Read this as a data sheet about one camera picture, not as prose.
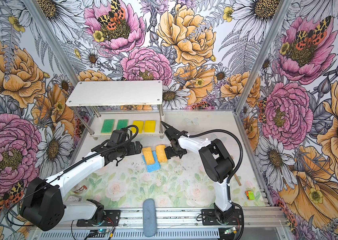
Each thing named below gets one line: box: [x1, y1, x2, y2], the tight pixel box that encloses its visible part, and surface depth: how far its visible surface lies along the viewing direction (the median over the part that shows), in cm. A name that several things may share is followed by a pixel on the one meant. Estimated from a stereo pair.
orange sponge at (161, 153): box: [155, 144, 168, 163], surface depth 96 cm
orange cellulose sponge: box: [142, 147, 155, 165], surface depth 93 cm
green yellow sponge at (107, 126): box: [100, 119, 116, 135], surface depth 103 cm
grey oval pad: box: [142, 198, 157, 237], surface depth 73 cm
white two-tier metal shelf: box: [65, 80, 165, 140], surface depth 91 cm
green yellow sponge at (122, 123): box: [116, 119, 129, 130], surface depth 107 cm
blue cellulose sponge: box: [142, 150, 161, 173], surface depth 91 cm
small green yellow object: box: [244, 191, 256, 201], surface depth 81 cm
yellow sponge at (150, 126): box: [144, 120, 157, 133], surface depth 105 cm
